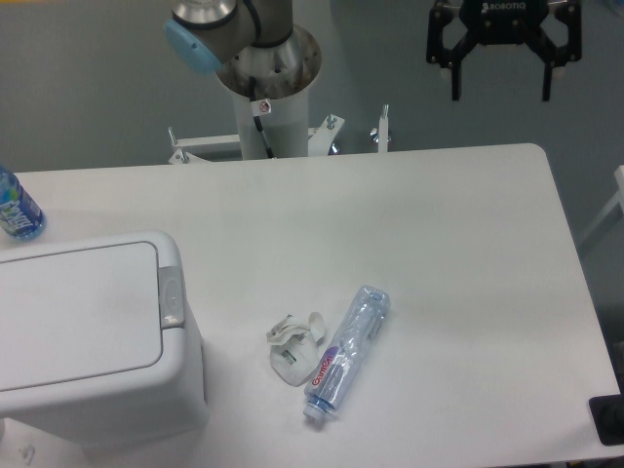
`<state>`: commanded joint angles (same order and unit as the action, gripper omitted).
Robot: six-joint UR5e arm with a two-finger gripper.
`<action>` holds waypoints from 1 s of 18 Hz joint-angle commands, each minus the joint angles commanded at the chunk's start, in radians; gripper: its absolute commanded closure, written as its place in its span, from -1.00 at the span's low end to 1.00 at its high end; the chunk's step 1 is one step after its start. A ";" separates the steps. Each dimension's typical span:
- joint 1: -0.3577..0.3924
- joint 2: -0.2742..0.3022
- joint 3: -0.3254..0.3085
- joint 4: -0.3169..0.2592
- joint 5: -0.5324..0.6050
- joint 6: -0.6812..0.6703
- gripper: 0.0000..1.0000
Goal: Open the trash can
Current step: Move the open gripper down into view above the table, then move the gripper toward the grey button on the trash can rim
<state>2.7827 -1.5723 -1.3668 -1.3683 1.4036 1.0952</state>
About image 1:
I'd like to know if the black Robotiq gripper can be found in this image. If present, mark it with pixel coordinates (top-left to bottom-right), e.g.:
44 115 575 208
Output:
426 1 582 101

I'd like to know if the crushed clear plastic bottle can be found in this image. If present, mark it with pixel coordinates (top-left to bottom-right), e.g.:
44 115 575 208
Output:
303 285 391 425

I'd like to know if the black object at table edge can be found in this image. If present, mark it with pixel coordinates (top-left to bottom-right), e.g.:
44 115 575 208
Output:
589 394 623 447

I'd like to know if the blue labelled water bottle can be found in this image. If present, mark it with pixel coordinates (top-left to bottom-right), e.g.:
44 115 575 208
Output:
1 167 46 242

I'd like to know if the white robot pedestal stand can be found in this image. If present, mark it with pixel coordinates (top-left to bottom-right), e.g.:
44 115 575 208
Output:
167 85 395 166

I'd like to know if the white frame at right edge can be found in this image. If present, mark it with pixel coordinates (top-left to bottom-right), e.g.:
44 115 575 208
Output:
576 165 623 257

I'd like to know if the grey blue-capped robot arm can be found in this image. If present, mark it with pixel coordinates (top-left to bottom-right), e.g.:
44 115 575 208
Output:
164 1 582 100

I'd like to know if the white push-lid trash can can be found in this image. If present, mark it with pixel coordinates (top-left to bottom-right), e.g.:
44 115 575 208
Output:
1 231 209 447

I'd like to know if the crumpled white paper trash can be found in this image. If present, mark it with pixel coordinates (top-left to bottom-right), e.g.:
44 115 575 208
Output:
266 312 326 387

